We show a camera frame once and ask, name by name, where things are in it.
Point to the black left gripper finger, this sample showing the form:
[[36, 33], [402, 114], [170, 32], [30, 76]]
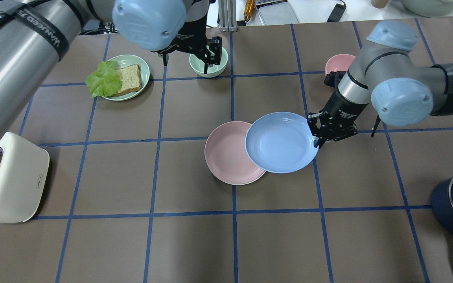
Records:
[[214, 65], [165, 58]]

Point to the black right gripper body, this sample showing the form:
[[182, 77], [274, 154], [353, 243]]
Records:
[[341, 109]]

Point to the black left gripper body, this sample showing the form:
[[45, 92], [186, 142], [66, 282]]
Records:
[[190, 34]]

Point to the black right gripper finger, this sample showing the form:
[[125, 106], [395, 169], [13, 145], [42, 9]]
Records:
[[318, 139]]

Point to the blue plate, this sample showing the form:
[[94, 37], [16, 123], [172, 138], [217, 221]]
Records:
[[281, 142]]

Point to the pink plate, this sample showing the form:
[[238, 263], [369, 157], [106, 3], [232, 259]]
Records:
[[226, 157]]

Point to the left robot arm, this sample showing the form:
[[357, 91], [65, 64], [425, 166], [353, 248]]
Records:
[[36, 34]]

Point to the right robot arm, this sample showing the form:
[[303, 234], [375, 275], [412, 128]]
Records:
[[383, 75]]

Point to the bread slice on plate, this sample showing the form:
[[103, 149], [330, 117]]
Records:
[[131, 80]]

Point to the green plate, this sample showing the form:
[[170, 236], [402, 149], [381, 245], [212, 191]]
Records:
[[125, 60]]

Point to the pink bowl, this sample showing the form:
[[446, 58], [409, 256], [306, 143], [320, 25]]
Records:
[[339, 63]]

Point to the kitchen scale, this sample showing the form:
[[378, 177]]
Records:
[[276, 12]]

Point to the green lettuce leaf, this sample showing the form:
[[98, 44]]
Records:
[[105, 80]]

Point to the black power adapter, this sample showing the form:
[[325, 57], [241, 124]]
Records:
[[337, 13]]

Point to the cardboard tube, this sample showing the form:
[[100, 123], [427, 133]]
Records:
[[379, 4]]

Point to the white toaster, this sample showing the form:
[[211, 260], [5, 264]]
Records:
[[23, 172]]

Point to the aluminium frame post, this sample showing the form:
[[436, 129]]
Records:
[[227, 15]]

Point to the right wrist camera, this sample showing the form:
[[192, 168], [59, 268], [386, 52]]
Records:
[[333, 78]]

